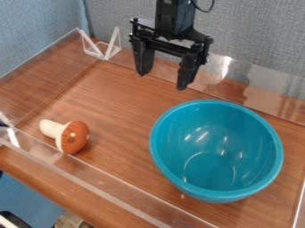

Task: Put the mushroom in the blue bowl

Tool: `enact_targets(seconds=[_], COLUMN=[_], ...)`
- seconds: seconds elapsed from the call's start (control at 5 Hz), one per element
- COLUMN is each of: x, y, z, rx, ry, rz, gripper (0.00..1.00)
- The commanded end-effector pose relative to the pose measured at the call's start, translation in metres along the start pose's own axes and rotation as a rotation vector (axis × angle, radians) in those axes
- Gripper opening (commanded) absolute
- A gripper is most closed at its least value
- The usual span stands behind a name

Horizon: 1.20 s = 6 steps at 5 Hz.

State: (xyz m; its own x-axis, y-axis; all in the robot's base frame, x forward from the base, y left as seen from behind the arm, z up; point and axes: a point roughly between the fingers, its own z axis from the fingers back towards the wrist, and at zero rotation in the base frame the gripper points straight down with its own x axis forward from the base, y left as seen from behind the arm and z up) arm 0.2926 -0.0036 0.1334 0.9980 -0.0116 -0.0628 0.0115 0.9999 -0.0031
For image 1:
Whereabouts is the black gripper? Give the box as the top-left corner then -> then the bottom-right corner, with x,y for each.
130,17 -> 213,90

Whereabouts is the blue plastic bowl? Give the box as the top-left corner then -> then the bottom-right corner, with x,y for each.
148,100 -> 283,203

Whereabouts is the brown toy mushroom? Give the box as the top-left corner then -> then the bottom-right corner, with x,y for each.
39,119 -> 90,154

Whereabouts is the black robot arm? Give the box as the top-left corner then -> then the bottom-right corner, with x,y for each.
130,0 -> 213,90

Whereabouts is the clear acrylic back barrier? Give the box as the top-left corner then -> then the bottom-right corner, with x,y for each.
90,32 -> 305,126

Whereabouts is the clear acrylic barrier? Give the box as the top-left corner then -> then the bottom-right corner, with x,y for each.
90,32 -> 305,126
0,28 -> 96,125
0,112 -> 219,228

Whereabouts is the clear acrylic left barrier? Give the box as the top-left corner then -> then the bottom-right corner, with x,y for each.
0,28 -> 96,125

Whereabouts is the clear acrylic front barrier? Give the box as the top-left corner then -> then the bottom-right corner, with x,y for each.
0,112 -> 219,228

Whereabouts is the clear acrylic corner bracket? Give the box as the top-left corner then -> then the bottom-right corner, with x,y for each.
77,27 -> 122,61

